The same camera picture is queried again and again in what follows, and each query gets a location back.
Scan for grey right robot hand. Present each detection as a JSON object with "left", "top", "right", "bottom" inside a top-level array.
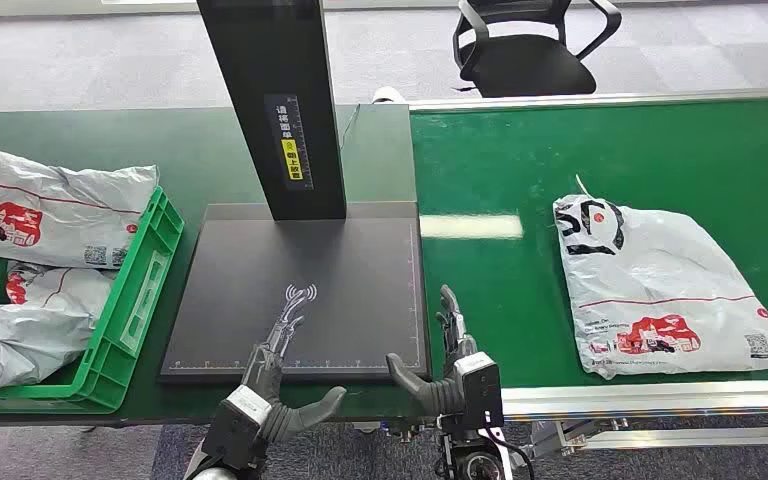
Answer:
[{"left": 385, "top": 284, "right": 481, "bottom": 419}]

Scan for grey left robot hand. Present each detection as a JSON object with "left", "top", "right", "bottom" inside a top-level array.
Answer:
[{"left": 239, "top": 316, "right": 348, "bottom": 444}]

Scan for grey mailer bag black logo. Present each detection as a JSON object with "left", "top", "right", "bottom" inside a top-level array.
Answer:
[{"left": 552, "top": 174, "right": 768, "bottom": 381}]

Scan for black scanner machine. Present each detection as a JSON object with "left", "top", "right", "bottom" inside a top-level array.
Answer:
[{"left": 158, "top": 0, "right": 433, "bottom": 386}]

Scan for green conveyor belt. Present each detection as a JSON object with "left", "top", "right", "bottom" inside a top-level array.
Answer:
[{"left": 410, "top": 97, "right": 768, "bottom": 392}]

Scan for green plastic crate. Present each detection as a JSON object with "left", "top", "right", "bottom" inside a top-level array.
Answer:
[{"left": 0, "top": 186, "right": 185, "bottom": 416}]

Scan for crumpled grey mailer bag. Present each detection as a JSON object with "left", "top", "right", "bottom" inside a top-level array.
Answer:
[{"left": 0, "top": 261, "right": 118, "bottom": 399}]

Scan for grey mailer bag red print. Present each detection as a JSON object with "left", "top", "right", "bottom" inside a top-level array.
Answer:
[{"left": 0, "top": 139, "right": 160, "bottom": 271}]

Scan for black office chair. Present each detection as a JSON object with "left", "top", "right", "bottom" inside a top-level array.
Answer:
[{"left": 452, "top": 0, "right": 624, "bottom": 99}]

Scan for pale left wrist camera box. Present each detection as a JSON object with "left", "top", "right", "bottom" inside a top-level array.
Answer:
[{"left": 202, "top": 386, "right": 273, "bottom": 468}]

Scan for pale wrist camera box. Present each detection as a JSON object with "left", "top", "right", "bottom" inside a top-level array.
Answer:
[
  {"left": 453, "top": 352, "right": 506, "bottom": 429},
  {"left": 202, "top": 386, "right": 273, "bottom": 468}
]

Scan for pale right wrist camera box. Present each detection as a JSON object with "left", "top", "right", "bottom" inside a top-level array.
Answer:
[{"left": 453, "top": 352, "right": 506, "bottom": 429}]

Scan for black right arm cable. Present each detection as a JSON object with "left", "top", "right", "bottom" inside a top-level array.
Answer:
[{"left": 481, "top": 413, "right": 536, "bottom": 480}]

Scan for aluminium conveyor frame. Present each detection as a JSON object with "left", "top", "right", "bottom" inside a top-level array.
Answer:
[{"left": 409, "top": 86, "right": 768, "bottom": 460}]

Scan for thin grey cable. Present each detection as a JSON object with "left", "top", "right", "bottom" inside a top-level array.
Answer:
[{"left": 340, "top": 103, "right": 363, "bottom": 152}]

